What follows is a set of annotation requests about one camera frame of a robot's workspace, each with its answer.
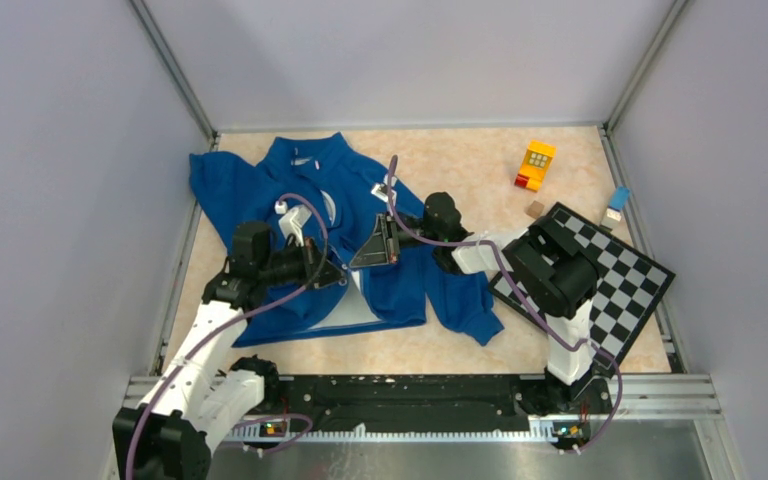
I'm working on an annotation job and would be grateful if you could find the blue zip jacket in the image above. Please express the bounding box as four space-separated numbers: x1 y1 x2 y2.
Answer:
189 133 504 348

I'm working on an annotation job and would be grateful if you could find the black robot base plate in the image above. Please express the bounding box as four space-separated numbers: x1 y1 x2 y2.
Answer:
248 374 612 433

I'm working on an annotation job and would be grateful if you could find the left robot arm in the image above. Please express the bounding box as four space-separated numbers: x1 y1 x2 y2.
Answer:
112 220 345 479

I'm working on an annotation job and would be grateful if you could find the black white checkerboard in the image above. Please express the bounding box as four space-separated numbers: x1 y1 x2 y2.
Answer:
487 201 677 379

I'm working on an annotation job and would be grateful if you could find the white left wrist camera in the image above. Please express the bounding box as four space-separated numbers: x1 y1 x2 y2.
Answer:
274 200 313 247

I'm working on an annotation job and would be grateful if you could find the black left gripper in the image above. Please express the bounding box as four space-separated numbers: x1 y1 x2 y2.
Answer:
259 235 346 291

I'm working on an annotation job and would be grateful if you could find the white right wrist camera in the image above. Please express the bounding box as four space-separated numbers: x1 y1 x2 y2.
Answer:
371 183 397 204

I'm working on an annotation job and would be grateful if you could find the yellow red toy block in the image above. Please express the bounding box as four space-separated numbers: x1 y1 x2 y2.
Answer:
514 140 557 192

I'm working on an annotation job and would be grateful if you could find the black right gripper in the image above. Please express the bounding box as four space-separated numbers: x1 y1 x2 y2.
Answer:
350 212 442 269

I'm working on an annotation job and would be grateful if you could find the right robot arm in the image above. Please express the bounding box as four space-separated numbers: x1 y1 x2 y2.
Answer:
350 192 602 412

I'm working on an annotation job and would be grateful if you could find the aluminium frame rail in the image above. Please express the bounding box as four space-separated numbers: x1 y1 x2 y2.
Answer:
118 370 723 445

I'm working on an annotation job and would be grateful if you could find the small brown wooden cube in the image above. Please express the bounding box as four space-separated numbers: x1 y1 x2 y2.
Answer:
526 201 546 219

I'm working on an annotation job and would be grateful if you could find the blue white small block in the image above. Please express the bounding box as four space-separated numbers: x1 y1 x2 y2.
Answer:
600 186 631 230

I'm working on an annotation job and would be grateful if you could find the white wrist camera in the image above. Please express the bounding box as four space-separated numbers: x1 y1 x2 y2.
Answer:
371 183 397 204
274 200 313 247

